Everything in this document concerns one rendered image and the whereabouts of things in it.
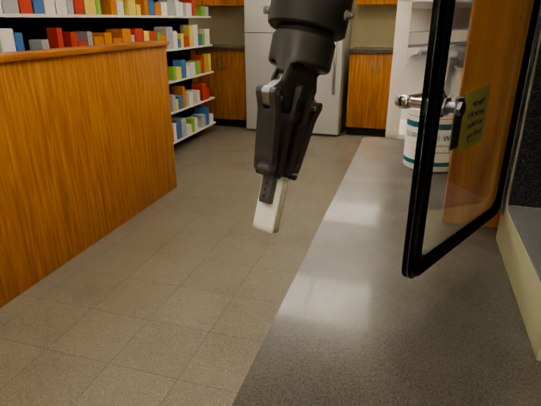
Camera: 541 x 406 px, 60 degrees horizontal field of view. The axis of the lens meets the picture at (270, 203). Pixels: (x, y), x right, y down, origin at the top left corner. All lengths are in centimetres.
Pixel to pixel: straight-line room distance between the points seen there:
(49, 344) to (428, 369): 190
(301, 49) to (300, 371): 35
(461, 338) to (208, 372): 145
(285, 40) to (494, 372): 43
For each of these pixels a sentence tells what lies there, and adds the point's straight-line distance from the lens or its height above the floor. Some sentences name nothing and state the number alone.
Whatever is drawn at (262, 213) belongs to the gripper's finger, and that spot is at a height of 107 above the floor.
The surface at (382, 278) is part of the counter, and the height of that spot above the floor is 94.
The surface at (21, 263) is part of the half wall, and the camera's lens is 266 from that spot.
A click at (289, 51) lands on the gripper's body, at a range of 54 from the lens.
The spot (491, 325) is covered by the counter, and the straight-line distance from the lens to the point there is 65.
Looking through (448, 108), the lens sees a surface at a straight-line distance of 56.
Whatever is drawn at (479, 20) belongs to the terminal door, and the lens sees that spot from 61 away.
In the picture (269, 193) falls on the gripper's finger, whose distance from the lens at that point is 56.
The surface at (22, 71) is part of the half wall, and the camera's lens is 258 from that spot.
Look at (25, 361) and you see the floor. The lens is 223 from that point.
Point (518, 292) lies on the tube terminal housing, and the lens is 71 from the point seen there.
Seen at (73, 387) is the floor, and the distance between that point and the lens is 202.
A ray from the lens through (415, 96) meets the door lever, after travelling 59.
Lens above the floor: 129
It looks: 22 degrees down
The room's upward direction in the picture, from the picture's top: straight up
